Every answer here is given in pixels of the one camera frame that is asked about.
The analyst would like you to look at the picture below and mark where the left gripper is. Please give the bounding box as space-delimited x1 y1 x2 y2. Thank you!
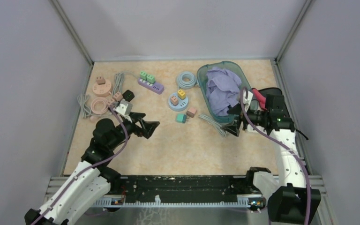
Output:
108 112 159 150

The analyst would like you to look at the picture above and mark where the teal USB charger plug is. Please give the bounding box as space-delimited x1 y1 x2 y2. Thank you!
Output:
176 113 188 124

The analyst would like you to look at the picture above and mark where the blue round power socket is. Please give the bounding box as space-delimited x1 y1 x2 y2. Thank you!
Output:
167 92 189 112

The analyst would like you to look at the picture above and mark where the brown pink USB charger plug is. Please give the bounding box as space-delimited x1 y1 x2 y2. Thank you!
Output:
186 107 197 118

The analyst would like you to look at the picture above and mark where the yellow USB charger plug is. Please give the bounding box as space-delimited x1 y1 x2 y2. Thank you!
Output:
177 89 186 100

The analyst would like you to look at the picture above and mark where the white power strip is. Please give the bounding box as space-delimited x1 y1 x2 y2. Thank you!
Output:
247 125 261 133

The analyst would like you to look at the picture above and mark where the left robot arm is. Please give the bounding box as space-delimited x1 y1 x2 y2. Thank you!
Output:
24 112 160 225

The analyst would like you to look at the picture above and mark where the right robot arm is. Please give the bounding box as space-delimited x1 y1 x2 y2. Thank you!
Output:
222 90 321 225

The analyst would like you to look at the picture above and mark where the pink plug on blue socket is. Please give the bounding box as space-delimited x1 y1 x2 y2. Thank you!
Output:
170 95 179 106

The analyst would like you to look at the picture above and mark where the green plug right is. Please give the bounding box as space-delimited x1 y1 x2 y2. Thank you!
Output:
146 74 156 84

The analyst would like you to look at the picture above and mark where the green plug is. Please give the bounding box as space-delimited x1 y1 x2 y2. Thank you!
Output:
139 71 148 80
146 74 156 84

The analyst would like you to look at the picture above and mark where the green plug left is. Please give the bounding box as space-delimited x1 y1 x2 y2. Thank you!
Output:
139 71 148 80

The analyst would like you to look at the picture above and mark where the pink round power socket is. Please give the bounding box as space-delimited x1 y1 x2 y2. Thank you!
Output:
92 80 113 97

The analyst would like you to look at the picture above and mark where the lavender cloth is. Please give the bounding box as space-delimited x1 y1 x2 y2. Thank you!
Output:
206 67 242 116

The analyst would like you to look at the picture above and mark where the red and black bag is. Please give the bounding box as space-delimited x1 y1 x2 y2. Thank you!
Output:
250 87 308 140

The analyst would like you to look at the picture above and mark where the black power strip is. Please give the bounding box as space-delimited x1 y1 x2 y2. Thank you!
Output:
109 90 135 112

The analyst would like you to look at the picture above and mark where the purple power strip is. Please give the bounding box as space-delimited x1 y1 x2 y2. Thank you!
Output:
137 78 165 95

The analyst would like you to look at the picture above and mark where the teal plastic basin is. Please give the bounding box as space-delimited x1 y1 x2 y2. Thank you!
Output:
197 61 252 123

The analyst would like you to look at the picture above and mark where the white power strip cable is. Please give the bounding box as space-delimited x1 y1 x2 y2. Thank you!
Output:
198 113 229 138

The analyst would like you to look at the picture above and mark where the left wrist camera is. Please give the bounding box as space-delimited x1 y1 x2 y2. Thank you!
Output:
115 99 133 117

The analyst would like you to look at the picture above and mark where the pink coiled cable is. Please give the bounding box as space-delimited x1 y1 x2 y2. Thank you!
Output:
90 97 110 122

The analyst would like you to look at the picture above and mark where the grey cable bundle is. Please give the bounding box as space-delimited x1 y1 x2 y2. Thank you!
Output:
77 72 140 119

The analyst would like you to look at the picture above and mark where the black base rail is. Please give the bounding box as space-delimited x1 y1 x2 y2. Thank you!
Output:
108 175 265 205

